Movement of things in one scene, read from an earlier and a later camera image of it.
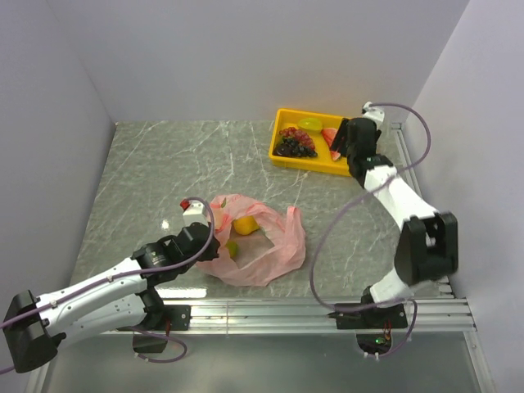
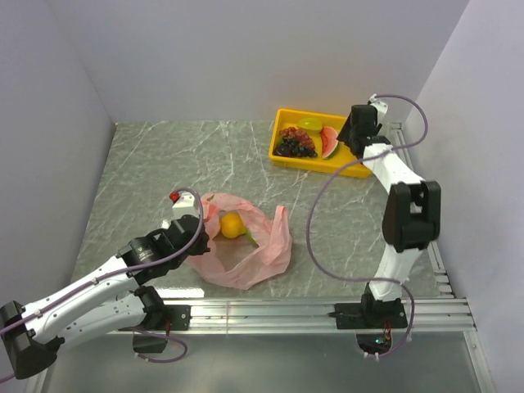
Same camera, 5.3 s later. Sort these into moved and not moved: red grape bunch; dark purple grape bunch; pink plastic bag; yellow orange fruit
Moved: yellow orange fruit; pink plastic bag
Not moved: red grape bunch; dark purple grape bunch
